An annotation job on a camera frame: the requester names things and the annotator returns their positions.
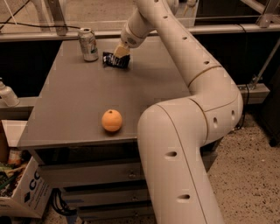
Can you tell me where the white cardboard box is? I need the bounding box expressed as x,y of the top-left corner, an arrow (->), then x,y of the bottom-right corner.
0,120 -> 52,218

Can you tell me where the grey drawer cabinet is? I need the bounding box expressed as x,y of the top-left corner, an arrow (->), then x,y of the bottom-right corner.
18,37 -> 189,221

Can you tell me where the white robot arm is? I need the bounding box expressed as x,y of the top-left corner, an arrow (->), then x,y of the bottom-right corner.
115,0 -> 243,224

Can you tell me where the metal frame rail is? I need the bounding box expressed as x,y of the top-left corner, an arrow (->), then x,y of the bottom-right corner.
0,24 -> 280,42

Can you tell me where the white plastic bottle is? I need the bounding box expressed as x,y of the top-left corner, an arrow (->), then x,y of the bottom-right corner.
0,80 -> 20,107

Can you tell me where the orange fruit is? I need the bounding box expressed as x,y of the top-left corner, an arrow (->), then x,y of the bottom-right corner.
101,109 -> 123,132

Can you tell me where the black cable bundle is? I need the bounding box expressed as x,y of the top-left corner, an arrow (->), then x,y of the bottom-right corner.
51,188 -> 78,218

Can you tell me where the silver green 7up can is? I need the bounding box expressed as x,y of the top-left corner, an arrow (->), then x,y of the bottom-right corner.
78,28 -> 99,62

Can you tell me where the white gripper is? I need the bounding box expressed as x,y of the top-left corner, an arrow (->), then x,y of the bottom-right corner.
114,22 -> 146,58

